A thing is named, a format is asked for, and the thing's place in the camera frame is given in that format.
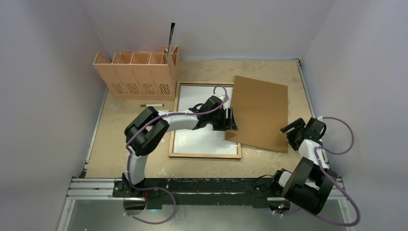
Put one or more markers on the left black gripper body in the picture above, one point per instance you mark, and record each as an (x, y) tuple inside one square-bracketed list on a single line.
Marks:
[(218, 121)]

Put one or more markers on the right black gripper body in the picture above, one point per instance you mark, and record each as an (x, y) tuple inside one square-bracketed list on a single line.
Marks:
[(294, 132)]

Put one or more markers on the brown cardboard backing board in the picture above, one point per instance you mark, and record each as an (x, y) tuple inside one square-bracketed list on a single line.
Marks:
[(260, 110)]

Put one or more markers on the wooden picture frame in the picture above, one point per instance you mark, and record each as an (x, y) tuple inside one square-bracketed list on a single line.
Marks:
[(218, 91)]

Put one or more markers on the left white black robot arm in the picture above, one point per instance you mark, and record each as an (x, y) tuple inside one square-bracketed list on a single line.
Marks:
[(145, 132)]

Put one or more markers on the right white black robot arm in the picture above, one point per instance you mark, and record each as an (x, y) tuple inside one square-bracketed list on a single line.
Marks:
[(308, 186)]

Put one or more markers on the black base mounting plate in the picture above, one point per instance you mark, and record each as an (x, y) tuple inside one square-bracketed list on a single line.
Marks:
[(261, 192)]

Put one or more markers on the red capped white marker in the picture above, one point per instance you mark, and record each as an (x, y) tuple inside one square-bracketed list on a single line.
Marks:
[(152, 105)]

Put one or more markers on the orange perforated organizer rack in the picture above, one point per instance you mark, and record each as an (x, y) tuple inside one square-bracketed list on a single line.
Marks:
[(140, 75)]

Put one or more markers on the black flat strip in rack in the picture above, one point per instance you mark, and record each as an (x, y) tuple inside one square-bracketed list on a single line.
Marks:
[(169, 46)]

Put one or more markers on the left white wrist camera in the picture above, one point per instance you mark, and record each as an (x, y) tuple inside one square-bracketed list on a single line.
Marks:
[(225, 100)]

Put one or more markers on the aluminium rail frame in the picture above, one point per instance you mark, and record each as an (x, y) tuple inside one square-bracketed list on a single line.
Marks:
[(107, 156)]

